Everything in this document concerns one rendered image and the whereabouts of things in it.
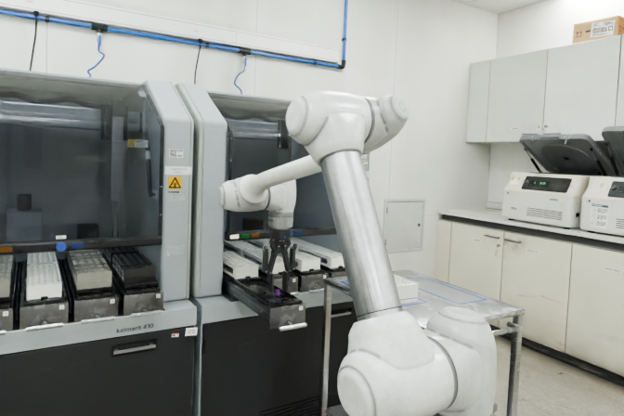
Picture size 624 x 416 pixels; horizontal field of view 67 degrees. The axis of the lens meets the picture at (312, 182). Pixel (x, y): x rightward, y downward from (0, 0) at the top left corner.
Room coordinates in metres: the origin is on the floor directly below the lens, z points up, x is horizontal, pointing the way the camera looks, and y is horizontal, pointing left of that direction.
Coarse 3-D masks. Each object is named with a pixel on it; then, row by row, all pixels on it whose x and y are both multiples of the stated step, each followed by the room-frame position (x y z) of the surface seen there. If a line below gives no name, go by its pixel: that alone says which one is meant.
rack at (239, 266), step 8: (224, 256) 2.01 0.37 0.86; (232, 256) 2.02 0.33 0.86; (240, 256) 2.02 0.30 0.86; (224, 264) 2.03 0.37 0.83; (232, 264) 1.89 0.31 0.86; (240, 264) 1.88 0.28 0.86; (248, 264) 1.89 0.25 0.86; (256, 264) 1.89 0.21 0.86; (232, 272) 1.96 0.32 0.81; (240, 272) 1.84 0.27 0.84; (248, 272) 1.85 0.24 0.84; (256, 272) 1.87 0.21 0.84
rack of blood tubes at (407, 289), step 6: (396, 276) 1.72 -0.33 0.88; (396, 282) 1.63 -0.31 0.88; (402, 282) 1.64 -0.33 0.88; (408, 282) 1.63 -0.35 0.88; (414, 282) 1.64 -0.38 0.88; (402, 288) 1.58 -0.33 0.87; (408, 288) 1.60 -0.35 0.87; (414, 288) 1.61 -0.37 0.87; (402, 294) 1.59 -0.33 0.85; (408, 294) 1.60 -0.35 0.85; (414, 294) 1.61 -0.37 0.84; (402, 300) 1.59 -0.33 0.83; (408, 300) 1.60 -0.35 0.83; (414, 300) 1.61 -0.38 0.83
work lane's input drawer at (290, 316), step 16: (224, 272) 1.92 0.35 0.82; (224, 288) 1.88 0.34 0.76; (240, 288) 1.74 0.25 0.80; (256, 288) 1.76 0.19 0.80; (256, 304) 1.61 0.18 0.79; (272, 304) 1.53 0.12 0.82; (288, 304) 1.56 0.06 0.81; (304, 304) 1.58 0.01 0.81; (272, 320) 1.52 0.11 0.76; (288, 320) 1.55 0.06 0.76; (304, 320) 1.58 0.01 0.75
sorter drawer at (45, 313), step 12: (24, 264) 1.98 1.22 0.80; (24, 276) 1.80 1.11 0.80; (60, 276) 1.81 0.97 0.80; (24, 288) 1.60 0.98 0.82; (24, 300) 1.47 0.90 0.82; (36, 300) 1.48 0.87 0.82; (48, 300) 1.48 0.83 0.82; (60, 300) 1.49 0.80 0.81; (24, 312) 1.44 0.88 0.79; (36, 312) 1.45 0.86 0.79; (48, 312) 1.47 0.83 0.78; (60, 312) 1.49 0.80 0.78; (24, 324) 1.44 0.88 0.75; (36, 324) 1.45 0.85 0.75; (48, 324) 1.44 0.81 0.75; (60, 324) 1.45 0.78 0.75
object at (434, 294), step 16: (400, 272) 2.03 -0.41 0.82; (416, 272) 2.05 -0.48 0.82; (336, 288) 1.79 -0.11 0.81; (432, 288) 1.80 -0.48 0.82; (448, 288) 1.81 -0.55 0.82; (416, 304) 1.59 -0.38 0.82; (432, 304) 1.59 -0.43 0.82; (448, 304) 1.60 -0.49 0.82; (464, 304) 1.61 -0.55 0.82; (480, 304) 1.62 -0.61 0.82; (496, 304) 1.62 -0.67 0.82; (512, 336) 1.59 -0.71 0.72; (512, 352) 1.58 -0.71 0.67; (512, 368) 1.58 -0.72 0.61; (320, 384) 1.88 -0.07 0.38; (512, 384) 1.57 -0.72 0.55; (320, 400) 1.87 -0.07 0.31; (512, 400) 1.57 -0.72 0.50
